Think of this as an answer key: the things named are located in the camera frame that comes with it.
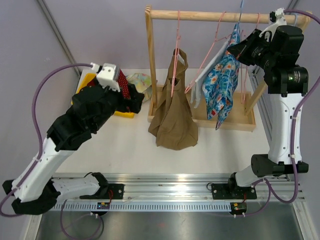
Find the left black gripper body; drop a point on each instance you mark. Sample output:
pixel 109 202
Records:
pixel 112 99

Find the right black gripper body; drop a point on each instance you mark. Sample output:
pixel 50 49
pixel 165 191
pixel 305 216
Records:
pixel 259 54

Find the pastel floral garment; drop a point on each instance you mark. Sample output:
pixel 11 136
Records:
pixel 143 84

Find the blue floral garment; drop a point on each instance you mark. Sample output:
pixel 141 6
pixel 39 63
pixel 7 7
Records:
pixel 221 81

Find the brown skirt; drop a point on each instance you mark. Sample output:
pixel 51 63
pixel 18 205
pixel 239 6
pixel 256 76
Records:
pixel 172 124

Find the pink hanger with brown skirt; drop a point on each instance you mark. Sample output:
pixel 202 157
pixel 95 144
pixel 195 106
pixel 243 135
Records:
pixel 176 52

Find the red polka dot garment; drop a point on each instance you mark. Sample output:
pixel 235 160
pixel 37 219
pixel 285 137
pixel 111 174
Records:
pixel 123 84

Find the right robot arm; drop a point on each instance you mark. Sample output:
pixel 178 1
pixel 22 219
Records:
pixel 276 52

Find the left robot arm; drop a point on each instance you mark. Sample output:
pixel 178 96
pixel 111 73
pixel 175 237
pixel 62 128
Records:
pixel 36 192

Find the yellow plastic tray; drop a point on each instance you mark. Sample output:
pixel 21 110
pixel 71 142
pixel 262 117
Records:
pixel 87 79

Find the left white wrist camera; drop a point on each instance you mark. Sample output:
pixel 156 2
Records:
pixel 107 75

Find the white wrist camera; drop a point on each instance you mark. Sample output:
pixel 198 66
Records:
pixel 277 18
pixel 107 75

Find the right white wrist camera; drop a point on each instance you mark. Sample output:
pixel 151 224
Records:
pixel 277 18

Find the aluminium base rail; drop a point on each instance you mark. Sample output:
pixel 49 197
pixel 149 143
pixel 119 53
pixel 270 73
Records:
pixel 157 193

